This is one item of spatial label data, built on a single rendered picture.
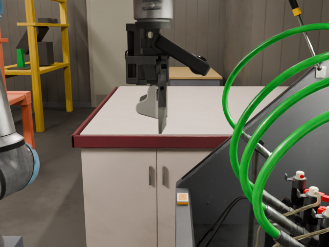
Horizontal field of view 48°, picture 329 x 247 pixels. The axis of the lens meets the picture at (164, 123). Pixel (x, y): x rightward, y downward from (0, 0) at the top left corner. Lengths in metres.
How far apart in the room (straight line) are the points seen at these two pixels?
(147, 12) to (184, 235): 0.50
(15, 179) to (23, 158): 0.06
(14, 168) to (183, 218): 0.44
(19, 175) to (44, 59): 5.15
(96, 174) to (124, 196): 0.21
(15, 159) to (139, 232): 1.47
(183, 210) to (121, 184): 1.23
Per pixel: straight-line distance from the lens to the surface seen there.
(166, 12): 0.71
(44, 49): 6.07
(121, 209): 2.28
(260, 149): 0.91
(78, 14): 7.08
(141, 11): 0.71
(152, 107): 0.71
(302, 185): 0.83
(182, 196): 1.06
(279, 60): 4.37
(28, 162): 1.01
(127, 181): 2.20
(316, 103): 1.14
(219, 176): 1.14
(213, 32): 6.94
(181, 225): 0.94
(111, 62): 6.94
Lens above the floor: 1.41
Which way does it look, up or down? 14 degrees down
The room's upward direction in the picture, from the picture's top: straight up
